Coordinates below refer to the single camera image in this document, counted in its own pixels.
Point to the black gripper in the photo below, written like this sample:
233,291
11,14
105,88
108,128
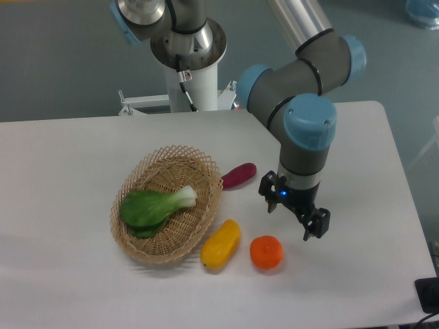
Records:
301,202

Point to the orange fruit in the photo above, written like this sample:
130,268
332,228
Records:
266,252

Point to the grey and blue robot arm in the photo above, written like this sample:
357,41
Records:
290,102

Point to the purple sweet potato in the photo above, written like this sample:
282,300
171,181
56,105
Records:
239,175

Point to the yellow mango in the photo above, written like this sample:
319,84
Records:
221,246

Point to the woven wicker basket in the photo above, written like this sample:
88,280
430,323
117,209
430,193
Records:
167,170

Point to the green bok choy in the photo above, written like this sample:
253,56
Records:
146,212

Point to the black device at table edge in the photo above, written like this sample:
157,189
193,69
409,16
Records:
427,291

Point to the blue object top right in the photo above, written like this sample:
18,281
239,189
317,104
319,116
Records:
423,12

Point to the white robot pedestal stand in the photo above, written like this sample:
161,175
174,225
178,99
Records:
187,91

